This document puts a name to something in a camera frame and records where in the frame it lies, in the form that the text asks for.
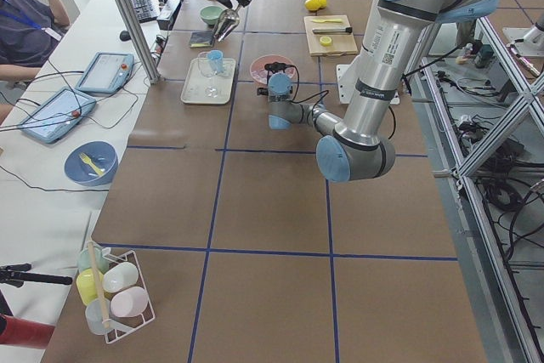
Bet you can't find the teach pendant tablet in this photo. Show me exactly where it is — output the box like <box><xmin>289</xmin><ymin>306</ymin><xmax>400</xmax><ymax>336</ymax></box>
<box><xmin>17</xmin><ymin>87</ymin><xmax>97</xmax><ymax>144</ymax></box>
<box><xmin>76</xmin><ymin>52</ymin><xmax>135</xmax><ymax>95</ymax></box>

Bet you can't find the steel cylinder muddler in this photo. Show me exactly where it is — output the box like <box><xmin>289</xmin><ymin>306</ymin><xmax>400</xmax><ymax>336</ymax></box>
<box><xmin>311</xmin><ymin>26</ymin><xmax>353</xmax><ymax>36</ymax></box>

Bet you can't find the yellow plastic knife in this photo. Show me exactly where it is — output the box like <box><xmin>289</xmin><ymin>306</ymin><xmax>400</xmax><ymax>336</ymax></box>
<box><xmin>311</xmin><ymin>19</ymin><xmax>343</xmax><ymax>24</ymax></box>

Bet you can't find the lemon half slice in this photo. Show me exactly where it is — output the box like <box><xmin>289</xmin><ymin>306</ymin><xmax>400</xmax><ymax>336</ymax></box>
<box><xmin>319</xmin><ymin>36</ymin><xmax>332</xmax><ymax>47</ymax></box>

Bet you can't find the white wire cup rack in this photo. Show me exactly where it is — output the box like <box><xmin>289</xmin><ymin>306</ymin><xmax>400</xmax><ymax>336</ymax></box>
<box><xmin>85</xmin><ymin>241</ymin><xmax>156</xmax><ymax>344</ymax></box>

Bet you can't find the far teach pendant tablet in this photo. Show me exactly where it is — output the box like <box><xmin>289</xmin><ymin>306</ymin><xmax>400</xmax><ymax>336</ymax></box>
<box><xmin>76</xmin><ymin>52</ymin><xmax>135</xmax><ymax>95</ymax></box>

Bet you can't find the yellow plastic fork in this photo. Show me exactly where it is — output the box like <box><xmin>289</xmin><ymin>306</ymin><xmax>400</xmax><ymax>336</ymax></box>
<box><xmin>79</xmin><ymin>152</ymin><xmax>104</xmax><ymax>177</ymax></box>

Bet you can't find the yellow lemon front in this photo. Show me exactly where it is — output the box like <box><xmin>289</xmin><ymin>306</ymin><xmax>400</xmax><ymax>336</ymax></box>
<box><xmin>304</xmin><ymin>0</ymin><xmax>321</xmax><ymax>12</ymax></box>

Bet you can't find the pink plastic cup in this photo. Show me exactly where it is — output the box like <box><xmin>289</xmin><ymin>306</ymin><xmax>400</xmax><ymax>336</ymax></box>
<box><xmin>110</xmin><ymin>286</ymin><xmax>149</xmax><ymax>317</ymax></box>

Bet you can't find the white plastic cup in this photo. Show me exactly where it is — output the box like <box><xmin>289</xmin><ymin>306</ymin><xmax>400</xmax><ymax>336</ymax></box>
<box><xmin>102</xmin><ymin>262</ymin><xmax>139</xmax><ymax>293</ymax></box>

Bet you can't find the black keyboard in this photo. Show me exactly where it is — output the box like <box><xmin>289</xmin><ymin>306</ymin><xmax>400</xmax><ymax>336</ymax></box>
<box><xmin>130</xmin><ymin>0</ymin><xmax>159</xmax><ymax>23</ymax></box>

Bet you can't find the wooden cutting board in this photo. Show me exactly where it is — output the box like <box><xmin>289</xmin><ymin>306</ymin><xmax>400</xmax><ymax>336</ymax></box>
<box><xmin>303</xmin><ymin>14</ymin><xmax>359</xmax><ymax>57</ymax></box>

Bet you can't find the near teach pendant tablet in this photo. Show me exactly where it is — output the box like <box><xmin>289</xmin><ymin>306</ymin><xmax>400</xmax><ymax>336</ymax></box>
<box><xmin>17</xmin><ymin>87</ymin><xmax>97</xmax><ymax>144</ymax></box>

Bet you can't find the blue plastic cup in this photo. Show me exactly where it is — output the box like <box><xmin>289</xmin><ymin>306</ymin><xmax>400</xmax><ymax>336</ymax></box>
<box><xmin>206</xmin><ymin>49</ymin><xmax>224</xmax><ymax>74</ymax></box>

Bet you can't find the aluminium frame post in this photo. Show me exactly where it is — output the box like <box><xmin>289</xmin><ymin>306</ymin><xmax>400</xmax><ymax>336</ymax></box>
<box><xmin>115</xmin><ymin>0</ymin><xmax>161</xmax><ymax>84</ymax></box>

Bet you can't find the blue bowl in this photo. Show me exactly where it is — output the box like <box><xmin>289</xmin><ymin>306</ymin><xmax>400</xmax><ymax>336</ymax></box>
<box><xmin>64</xmin><ymin>141</ymin><xmax>118</xmax><ymax>187</ymax></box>

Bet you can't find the clear wine glass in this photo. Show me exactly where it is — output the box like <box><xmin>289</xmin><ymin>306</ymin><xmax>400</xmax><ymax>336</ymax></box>
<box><xmin>197</xmin><ymin>52</ymin><xmax>218</xmax><ymax>99</ymax></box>

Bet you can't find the yellow plastic cup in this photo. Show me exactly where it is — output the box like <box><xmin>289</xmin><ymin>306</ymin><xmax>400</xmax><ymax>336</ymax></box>
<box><xmin>76</xmin><ymin>269</ymin><xmax>98</xmax><ymax>306</ymax></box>

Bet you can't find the seated person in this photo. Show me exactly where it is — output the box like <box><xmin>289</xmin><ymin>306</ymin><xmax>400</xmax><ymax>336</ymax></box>
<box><xmin>0</xmin><ymin>0</ymin><xmax>71</xmax><ymax>124</ymax></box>

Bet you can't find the pink bowl of ice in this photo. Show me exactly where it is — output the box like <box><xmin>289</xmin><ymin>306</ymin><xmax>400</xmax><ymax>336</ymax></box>
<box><xmin>249</xmin><ymin>54</ymin><xmax>294</xmax><ymax>87</ymax></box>

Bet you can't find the cream serving tray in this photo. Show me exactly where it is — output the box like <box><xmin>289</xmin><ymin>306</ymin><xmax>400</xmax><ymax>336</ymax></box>
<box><xmin>180</xmin><ymin>58</ymin><xmax>236</xmax><ymax>105</ymax></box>

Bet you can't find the grey folded cloth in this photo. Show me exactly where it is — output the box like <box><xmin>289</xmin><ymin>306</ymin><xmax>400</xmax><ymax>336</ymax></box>
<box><xmin>189</xmin><ymin>31</ymin><xmax>215</xmax><ymax>48</ymax></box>

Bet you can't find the clear plastic cup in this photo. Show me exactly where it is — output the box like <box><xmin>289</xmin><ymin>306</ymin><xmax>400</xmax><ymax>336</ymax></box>
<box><xmin>85</xmin><ymin>298</ymin><xmax>113</xmax><ymax>335</ymax></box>

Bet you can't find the black computer mouse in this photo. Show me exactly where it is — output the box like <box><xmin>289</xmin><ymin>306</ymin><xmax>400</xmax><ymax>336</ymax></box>
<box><xmin>119</xmin><ymin>31</ymin><xmax>131</xmax><ymax>42</ymax></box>

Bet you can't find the green plastic cup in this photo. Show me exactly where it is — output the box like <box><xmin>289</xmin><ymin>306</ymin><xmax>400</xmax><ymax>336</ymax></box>
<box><xmin>77</xmin><ymin>243</ymin><xmax>111</xmax><ymax>274</ymax></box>

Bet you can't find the metal ice scoop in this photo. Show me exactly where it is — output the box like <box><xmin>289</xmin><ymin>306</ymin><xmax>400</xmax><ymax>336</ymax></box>
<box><xmin>213</xmin><ymin>5</ymin><xmax>241</xmax><ymax>42</ymax></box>

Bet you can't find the green ceramic bowl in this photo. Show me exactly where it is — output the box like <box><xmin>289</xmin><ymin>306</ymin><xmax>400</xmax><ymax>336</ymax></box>
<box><xmin>200</xmin><ymin>5</ymin><xmax>224</xmax><ymax>26</ymax></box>

